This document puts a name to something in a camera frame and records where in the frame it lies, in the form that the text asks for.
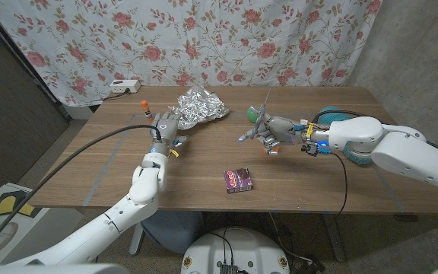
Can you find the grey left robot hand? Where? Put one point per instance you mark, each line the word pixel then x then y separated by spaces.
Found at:
pixel 165 129

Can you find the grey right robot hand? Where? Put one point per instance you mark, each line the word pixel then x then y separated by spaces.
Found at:
pixel 283 129

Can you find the aluminum foil sheet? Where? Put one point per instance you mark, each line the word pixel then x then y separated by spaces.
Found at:
pixel 200 108

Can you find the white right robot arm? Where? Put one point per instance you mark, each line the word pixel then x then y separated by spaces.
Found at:
pixel 405 152

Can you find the orange cube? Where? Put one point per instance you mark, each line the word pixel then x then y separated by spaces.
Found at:
pixel 275 151

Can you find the purple box of matches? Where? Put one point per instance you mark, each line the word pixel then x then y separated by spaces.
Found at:
pixel 238 180

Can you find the glue stick with orange cap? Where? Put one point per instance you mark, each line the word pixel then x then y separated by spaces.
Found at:
pixel 145 108

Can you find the green toy apple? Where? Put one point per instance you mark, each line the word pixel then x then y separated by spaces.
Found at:
pixel 252 113

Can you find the teal yarn skein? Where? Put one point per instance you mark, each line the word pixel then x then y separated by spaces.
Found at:
pixel 329 117

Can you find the white power strip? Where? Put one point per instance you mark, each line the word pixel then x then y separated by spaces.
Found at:
pixel 124 86

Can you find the floral print backdrop cloth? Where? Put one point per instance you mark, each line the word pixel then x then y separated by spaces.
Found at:
pixel 165 38

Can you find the blue-grey stool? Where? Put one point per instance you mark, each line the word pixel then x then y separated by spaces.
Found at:
pixel 177 228

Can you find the white table leg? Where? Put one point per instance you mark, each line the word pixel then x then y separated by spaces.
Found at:
pixel 136 239

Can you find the grey table leg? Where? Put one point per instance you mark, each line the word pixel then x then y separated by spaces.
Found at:
pixel 333 237

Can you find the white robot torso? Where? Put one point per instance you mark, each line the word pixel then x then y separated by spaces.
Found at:
pixel 249 247

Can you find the white floor board yellow marks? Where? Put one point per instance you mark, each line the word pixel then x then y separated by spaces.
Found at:
pixel 10 201

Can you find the white sneaker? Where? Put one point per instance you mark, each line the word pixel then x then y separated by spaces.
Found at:
pixel 6 232

